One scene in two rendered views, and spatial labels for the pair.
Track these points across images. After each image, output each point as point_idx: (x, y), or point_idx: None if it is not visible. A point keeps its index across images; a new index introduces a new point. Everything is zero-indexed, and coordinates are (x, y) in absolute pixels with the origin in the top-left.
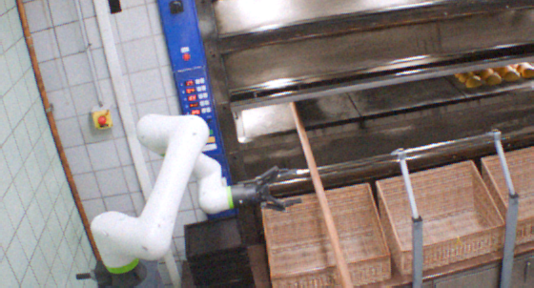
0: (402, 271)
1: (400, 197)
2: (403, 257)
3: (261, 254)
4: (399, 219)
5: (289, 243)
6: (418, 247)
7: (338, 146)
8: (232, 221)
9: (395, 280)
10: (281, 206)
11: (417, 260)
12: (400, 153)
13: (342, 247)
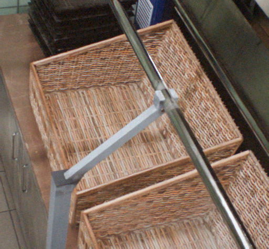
0: (78, 239)
1: (248, 209)
2: (81, 223)
3: (138, 74)
4: (225, 231)
5: (153, 95)
6: (50, 215)
7: (259, 50)
8: None
9: (66, 235)
10: None
11: (48, 231)
12: (158, 92)
13: (157, 162)
